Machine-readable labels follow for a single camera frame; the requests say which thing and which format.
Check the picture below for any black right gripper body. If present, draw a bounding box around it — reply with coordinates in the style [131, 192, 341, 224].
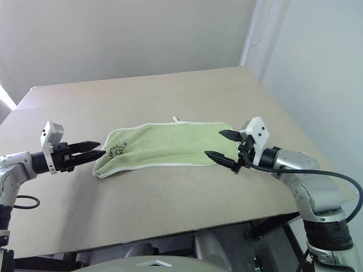
[237, 135, 256, 168]

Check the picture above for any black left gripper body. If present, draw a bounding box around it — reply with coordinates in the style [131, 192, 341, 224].
[52, 142, 75, 173]

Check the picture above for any white panel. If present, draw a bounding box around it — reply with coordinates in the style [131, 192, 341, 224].
[0, 83, 18, 123]

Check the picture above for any large grey rounded shape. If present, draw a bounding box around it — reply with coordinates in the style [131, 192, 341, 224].
[193, 231, 234, 272]

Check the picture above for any black table leg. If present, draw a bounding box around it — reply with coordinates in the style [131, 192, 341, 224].
[283, 223, 306, 272]

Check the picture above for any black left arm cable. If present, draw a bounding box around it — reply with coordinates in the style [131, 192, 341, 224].
[12, 195, 41, 210]

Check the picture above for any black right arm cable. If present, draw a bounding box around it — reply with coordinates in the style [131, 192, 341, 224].
[240, 154, 363, 272]

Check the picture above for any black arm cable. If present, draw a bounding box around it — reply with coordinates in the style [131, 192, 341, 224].
[240, 154, 363, 272]
[12, 195, 41, 210]

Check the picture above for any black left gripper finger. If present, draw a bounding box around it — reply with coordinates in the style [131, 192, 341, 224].
[73, 150, 107, 166]
[69, 141, 102, 154]

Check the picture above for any black table frame bracket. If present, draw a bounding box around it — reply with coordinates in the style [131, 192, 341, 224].
[245, 211, 302, 242]

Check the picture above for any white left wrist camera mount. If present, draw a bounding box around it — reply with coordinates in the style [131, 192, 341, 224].
[40, 121, 65, 175]

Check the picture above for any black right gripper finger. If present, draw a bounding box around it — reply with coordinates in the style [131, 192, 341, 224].
[204, 150, 242, 175]
[218, 129, 242, 142]

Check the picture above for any silver robot torso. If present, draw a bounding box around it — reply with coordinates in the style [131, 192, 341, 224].
[69, 256, 205, 272]

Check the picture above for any small grey rounded shape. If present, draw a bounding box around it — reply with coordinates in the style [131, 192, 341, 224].
[123, 242, 160, 259]

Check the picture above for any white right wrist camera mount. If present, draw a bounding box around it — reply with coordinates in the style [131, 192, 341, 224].
[240, 116, 270, 167]

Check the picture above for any light green towel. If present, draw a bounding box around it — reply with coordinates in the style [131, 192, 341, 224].
[91, 115, 242, 180]

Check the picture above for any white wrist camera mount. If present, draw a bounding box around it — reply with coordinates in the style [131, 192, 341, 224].
[40, 121, 65, 175]
[240, 116, 270, 167]

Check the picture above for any black table frame bar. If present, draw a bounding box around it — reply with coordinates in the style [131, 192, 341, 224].
[12, 249, 89, 269]

